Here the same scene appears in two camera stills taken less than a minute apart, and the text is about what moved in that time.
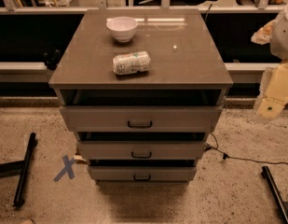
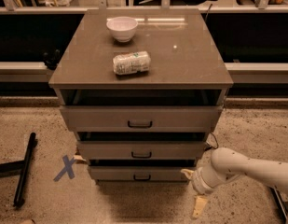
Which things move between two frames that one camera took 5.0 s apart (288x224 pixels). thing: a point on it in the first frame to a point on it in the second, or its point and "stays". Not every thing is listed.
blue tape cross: x=68 y=168 stays
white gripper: x=282 y=37 to x=198 y=181
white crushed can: x=131 y=63 stays
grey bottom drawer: x=154 y=173 stays
